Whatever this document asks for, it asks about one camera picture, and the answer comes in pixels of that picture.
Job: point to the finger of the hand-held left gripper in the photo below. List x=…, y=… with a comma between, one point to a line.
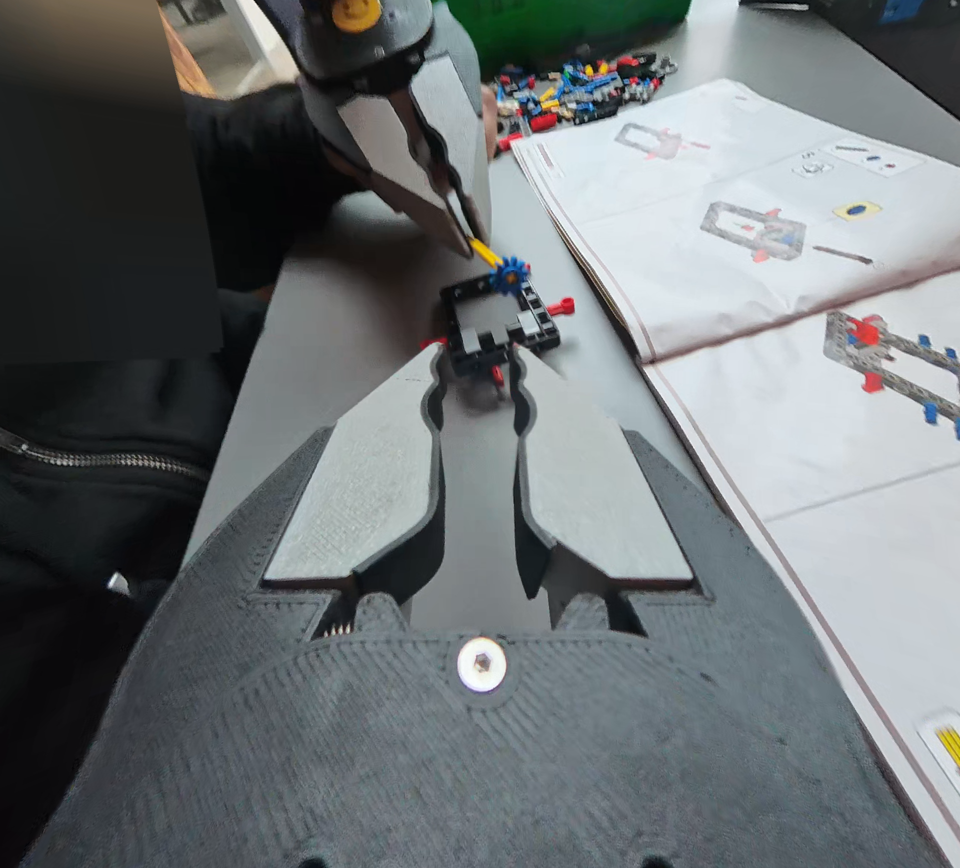
x=461, y=125
x=382, y=140

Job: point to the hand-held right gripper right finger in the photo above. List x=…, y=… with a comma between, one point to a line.
x=600, y=500

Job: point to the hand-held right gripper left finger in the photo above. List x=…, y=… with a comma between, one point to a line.
x=352, y=500

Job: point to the yellow lego axle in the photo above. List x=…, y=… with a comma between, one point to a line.
x=484, y=251

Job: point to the blue lego gear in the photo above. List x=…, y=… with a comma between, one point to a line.
x=510, y=277

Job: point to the black lego frame assembly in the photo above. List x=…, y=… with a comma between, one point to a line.
x=540, y=335

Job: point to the person's left forearm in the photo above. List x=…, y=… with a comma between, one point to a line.
x=255, y=193

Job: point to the pile of lego pieces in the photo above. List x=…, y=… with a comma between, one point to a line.
x=585, y=92

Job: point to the lego instruction booklet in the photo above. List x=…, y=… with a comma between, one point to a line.
x=750, y=283

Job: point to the person's left hand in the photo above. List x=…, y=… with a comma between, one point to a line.
x=490, y=125

